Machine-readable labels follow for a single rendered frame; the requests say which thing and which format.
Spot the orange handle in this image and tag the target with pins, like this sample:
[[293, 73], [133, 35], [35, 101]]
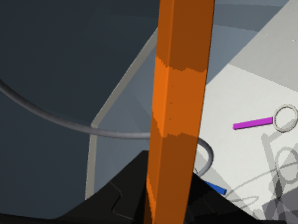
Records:
[[183, 49]]

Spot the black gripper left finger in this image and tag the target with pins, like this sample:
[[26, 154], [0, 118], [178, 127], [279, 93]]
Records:
[[121, 201]]

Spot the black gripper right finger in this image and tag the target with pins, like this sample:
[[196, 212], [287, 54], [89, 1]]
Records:
[[207, 206]]

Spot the blue-handled grey wire loop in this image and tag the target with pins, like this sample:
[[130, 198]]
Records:
[[218, 188]]

